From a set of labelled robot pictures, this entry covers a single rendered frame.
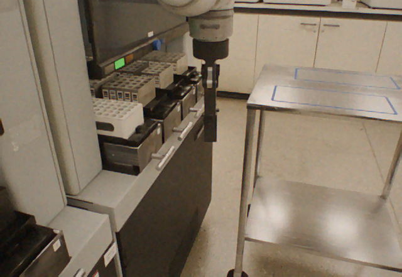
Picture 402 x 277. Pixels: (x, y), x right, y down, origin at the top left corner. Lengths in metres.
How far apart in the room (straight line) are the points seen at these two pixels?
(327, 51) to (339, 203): 1.75
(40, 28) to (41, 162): 0.23
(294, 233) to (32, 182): 0.97
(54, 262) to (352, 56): 2.78
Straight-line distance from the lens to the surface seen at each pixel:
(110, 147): 0.78
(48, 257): 0.56
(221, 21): 0.63
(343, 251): 1.31
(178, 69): 1.16
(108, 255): 0.73
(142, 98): 0.91
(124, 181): 0.76
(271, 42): 2.98
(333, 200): 1.52
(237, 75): 3.10
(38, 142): 0.61
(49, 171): 0.65
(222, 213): 1.77
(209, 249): 1.59
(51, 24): 0.62
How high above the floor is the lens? 1.17
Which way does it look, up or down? 26 degrees down
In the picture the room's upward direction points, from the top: straight up
